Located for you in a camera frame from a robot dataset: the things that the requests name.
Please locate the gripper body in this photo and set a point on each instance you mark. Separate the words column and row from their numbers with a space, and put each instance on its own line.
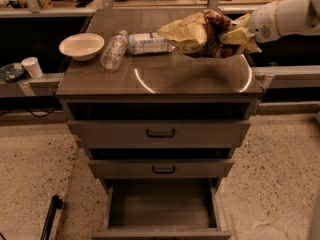
column 262, row 22

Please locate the black bar on floor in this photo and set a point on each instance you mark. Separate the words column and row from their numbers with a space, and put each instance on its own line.
column 56, row 203

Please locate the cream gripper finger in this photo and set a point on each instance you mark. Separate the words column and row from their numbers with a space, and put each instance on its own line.
column 241, row 21
column 236, row 36

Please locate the grey drawer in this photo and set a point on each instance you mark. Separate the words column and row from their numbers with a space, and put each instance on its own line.
column 160, row 133
column 156, row 169
column 162, row 209

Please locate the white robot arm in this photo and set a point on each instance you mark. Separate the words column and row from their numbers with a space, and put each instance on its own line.
column 301, row 17

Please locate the top grey drawer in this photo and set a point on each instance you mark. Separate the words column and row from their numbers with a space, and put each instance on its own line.
column 160, row 133

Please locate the clear crumpled water bottle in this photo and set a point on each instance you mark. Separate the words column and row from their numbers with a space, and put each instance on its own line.
column 115, row 50

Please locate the grey drawer cabinet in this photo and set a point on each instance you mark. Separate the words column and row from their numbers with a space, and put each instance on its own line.
column 160, row 87

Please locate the brown and yellow chip bag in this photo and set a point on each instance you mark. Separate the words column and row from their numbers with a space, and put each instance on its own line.
column 197, row 36

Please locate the white bowl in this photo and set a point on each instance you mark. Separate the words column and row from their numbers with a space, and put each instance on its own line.
column 82, row 46

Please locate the bottom grey drawer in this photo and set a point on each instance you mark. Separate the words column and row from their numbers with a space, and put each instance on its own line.
column 162, row 209

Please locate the middle grey drawer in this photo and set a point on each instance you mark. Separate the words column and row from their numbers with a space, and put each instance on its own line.
column 156, row 169

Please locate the white labelled plastic bottle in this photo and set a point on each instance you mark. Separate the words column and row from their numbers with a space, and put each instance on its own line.
column 148, row 43

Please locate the dark small plate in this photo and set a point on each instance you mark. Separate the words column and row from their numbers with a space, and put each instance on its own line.
column 12, row 72

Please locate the white paper cup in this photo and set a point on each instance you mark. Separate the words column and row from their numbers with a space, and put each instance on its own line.
column 33, row 67

